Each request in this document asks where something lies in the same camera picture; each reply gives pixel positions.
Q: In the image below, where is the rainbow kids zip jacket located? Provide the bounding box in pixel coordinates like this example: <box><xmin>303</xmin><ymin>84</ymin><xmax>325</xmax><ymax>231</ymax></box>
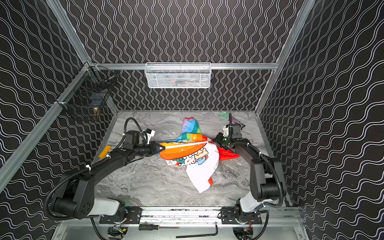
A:
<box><xmin>160</xmin><ymin>118</ymin><xmax>239</xmax><ymax>193</ymax></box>

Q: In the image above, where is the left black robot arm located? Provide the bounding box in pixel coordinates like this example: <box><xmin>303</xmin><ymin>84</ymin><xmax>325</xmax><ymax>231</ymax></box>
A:
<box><xmin>43</xmin><ymin>126</ymin><xmax>166</xmax><ymax>222</ymax></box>

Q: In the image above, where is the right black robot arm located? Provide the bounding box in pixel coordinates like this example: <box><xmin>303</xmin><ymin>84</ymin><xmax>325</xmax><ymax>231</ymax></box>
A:
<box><xmin>213</xmin><ymin>124</ymin><xmax>287</xmax><ymax>213</ymax></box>

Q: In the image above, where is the purple snack wrapper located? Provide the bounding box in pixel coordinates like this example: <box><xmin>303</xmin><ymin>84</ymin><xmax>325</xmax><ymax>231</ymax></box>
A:
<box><xmin>231</xmin><ymin>117</ymin><xmax>246</xmax><ymax>129</ymax></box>

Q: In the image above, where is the green round lid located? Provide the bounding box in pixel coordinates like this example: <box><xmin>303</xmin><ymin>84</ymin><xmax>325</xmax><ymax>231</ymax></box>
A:
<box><xmin>219</xmin><ymin>112</ymin><xmax>229</xmax><ymax>119</ymax></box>

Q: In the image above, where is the yellow block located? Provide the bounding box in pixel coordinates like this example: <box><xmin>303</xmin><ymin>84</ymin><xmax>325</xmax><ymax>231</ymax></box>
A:
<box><xmin>99</xmin><ymin>145</ymin><xmax>112</xmax><ymax>159</ymax></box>

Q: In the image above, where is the brass fitting in basket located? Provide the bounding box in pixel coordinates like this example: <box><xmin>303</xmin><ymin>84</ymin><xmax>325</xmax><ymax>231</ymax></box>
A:
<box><xmin>93</xmin><ymin>108</ymin><xmax>100</xmax><ymax>118</ymax></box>

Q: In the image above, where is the black allen key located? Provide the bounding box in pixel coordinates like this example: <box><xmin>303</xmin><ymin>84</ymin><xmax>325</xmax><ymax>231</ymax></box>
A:
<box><xmin>176</xmin><ymin>225</ymin><xmax>219</xmax><ymax>239</ymax></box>

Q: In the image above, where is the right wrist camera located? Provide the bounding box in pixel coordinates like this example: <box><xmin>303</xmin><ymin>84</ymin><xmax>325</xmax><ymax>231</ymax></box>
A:
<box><xmin>223</xmin><ymin>126</ymin><xmax>230</xmax><ymax>137</ymax></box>

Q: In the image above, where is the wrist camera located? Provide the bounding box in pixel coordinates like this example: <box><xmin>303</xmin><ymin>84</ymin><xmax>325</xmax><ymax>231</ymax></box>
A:
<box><xmin>144</xmin><ymin>129</ymin><xmax>156</xmax><ymax>142</ymax></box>
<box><xmin>223</xmin><ymin>126</ymin><xmax>230</xmax><ymax>137</ymax></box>

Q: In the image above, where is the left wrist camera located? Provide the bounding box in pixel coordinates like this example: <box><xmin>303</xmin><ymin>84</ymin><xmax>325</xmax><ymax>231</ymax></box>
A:
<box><xmin>144</xmin><ymin>129</ymin><xmax>156</xmax><ymax>142</ymax></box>

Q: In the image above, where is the black wire wall basket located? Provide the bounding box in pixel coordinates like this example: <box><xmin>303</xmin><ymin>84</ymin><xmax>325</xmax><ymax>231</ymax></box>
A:
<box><xmin>58</xmin><ymin>66</ymin><xmax>118</xmax><ymax>122</ymax></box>

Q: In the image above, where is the white mesh wall basket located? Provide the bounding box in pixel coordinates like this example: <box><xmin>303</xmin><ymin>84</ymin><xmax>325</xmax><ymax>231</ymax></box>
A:
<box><xmin>145</xmin><ymin>62</ymin><xmax>212</xmax><ymax>89</ymax></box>

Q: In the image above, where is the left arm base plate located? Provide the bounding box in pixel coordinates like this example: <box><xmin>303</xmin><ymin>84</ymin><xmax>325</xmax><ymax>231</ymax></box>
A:
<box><xmin>99</xmin><ymin>207</ymin><xmax>143</xmax><ymax>225</ymax></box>

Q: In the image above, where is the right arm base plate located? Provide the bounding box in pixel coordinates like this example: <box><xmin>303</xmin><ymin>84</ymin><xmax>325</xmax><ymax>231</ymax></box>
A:
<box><xmin>218</xmin><ymin>207</ymin><xmax>262</xmax><ymax>225</ymax></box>

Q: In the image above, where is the black handled screwdriver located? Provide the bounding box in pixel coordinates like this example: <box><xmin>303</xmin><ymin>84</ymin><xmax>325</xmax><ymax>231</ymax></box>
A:
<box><xmin>139</xmin><ymin>224</ymin><xmax>179</xmax><ymax>231</ymax></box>

